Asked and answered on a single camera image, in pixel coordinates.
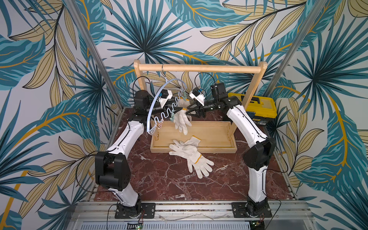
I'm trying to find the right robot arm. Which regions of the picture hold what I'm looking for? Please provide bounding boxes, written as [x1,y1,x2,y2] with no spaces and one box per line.
[189,83,276,217]

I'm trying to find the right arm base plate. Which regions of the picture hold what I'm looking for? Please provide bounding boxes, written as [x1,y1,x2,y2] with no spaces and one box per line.
[231,201,272,218]

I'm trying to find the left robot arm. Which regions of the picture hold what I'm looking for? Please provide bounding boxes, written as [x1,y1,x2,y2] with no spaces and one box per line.
[95,89,176,218]

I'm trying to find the light blue clip hanger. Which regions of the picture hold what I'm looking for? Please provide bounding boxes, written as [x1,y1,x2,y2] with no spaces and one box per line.
[146,64,187,136]

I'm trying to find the wooden hanging rack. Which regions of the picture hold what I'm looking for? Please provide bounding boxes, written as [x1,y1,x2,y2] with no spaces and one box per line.
[134,60,268,153]

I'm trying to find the white glove bottom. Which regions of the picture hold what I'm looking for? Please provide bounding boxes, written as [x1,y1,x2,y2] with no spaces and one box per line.
[187,155,214,179]

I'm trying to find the yellow black toolbox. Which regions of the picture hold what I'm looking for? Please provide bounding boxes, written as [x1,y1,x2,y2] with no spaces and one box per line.
[246,95,277,126]

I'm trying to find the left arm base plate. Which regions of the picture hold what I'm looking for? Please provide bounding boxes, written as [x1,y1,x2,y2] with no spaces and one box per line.
[115,202,156,219]

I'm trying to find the white glove back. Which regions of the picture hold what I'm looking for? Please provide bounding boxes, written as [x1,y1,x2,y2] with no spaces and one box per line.
[169,136,201,162]

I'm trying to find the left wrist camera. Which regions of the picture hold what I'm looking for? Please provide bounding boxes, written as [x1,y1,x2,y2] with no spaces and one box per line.
[158,89,173,108]

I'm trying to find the white glove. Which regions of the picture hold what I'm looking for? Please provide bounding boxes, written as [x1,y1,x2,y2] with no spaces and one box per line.
[173,97,192,135]
[187,155,214,179]
[169,136,201,162]

